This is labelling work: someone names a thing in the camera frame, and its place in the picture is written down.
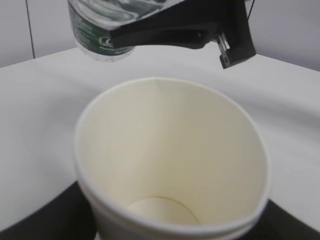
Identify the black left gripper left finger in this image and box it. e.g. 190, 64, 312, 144
0, 182, 97, 240

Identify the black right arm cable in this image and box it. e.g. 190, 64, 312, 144
246, 0, 256, 20

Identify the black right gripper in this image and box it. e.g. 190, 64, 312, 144
110, 0, 256, 69

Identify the clear water bottle green label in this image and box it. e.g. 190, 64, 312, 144
67, 0, 168, 63

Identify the white paper cup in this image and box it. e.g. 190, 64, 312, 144
74, 77, 271, 240

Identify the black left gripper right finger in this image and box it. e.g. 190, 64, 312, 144
254, 200, 320, 240

